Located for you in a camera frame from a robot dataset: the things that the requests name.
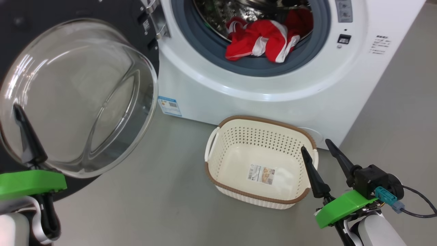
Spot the perforated steel washer drum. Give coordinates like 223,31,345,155
193,0,313,43

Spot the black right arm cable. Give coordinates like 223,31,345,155
333,220,353,246

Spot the metal door hinge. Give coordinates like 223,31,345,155
142,0,171,40

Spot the blue energy label sticker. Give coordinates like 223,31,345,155
158,96,182,117

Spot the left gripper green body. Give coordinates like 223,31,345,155
0,169,68,201

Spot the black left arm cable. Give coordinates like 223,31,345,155
34,193,62,241

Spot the black camera cable teal plug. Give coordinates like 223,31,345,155
375,186,437,218

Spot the cream perforated laundry basket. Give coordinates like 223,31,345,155
204,115,320,209

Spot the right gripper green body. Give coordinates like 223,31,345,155
315,190,379,230

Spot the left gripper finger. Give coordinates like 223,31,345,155
13,104,48,167

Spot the red and white garment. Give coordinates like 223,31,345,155
225,9,314,64

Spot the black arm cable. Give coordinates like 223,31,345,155
333,220,353,246
34,193,62,241

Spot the printed paper label sticker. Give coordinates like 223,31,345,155
248,164,276,185

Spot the washing machine glass door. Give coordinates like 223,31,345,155
0,0,161,202

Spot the round white filter cover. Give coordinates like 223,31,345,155
296,127,323,148

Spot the white front-load washing machine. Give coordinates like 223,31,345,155
142,0,427,150

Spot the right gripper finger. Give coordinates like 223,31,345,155
300,147,331,199
325,139,362,188

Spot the grey warning sticker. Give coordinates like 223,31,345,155
335,0,353,23

